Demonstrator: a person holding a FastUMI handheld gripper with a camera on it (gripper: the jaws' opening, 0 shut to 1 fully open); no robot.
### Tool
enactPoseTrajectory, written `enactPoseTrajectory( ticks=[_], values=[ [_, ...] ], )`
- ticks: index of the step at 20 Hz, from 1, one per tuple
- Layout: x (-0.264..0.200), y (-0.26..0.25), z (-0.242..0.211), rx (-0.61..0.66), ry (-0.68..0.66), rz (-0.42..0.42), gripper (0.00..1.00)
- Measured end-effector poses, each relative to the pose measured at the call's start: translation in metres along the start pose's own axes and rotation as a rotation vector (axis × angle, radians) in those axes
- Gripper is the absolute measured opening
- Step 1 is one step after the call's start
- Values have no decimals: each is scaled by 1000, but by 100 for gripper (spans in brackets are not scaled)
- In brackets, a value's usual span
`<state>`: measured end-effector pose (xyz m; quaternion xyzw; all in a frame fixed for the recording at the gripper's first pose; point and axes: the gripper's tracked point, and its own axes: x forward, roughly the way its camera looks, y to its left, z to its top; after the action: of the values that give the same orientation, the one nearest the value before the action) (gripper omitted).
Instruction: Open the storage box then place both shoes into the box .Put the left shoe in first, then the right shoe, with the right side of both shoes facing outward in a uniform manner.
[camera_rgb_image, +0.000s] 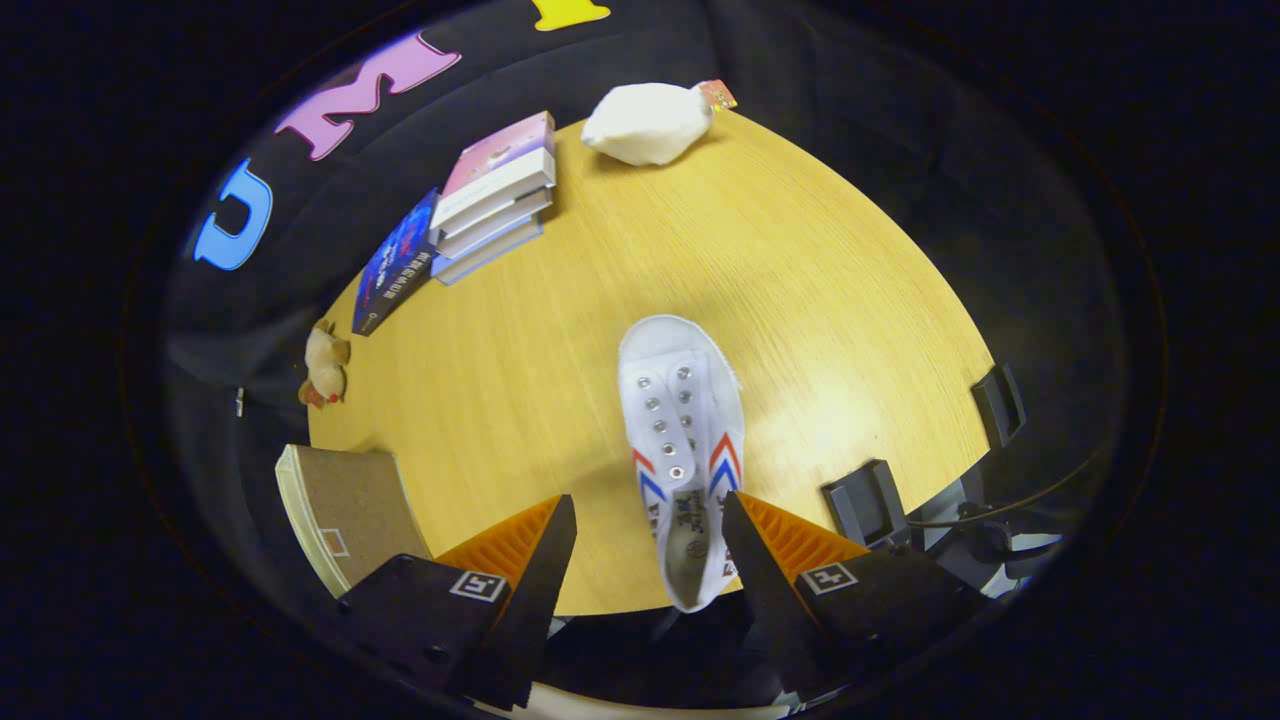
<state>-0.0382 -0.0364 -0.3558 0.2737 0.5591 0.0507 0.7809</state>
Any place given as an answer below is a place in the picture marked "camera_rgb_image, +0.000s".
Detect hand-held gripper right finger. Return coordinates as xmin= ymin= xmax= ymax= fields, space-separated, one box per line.
xmin=721 ymin=491 xmax=989 ymax=703

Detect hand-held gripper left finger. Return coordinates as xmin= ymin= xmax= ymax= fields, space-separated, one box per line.
xmin=338 ymin=494 xmax=579 ymax=712

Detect white canvas shoe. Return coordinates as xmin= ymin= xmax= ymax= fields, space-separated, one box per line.
xmin=617 ymin=314 xmax=747 ymax=613

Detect beige fabric storage box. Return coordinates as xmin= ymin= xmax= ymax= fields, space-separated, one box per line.
xmin=275 ymin=444 xmax=433 ymax=599

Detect black table clamp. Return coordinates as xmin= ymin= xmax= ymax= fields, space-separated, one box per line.
xmin=972 ymin=364 xmax=1028 ymax=448
xmin=821 ymin=459 xmax=911 ymax=546

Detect beige plush dog toy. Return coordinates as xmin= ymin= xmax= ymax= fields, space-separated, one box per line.
xmin=298 ymin=320 xmax=353 ymax=409

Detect light blue edged book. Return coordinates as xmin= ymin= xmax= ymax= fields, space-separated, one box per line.
xmin=432 ymin=215 xmax=544 ymax=287

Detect dark blue book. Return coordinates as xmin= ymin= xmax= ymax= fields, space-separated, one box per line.
xmin=351 ymin=188 xmax=441 ymax=337

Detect white book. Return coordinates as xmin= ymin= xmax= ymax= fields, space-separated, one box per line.
xmin=435 ymin=185 xmax=554 ymax=261

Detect pink cover book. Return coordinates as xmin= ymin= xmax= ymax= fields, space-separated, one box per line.
xmin=430 ymin=111 xmax=557 ymax=233

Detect white plush toy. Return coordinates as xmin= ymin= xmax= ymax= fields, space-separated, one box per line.
xmin=581 ymin=79 xmax=739 ymax=167

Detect black backdrop cloth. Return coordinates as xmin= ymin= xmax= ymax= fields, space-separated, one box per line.
xmin=160 ymin=0 xmax=1131 ymax=621

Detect black cable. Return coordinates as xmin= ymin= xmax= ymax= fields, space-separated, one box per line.
xmin=905 ymin=445 xmax=1106 ymax=529

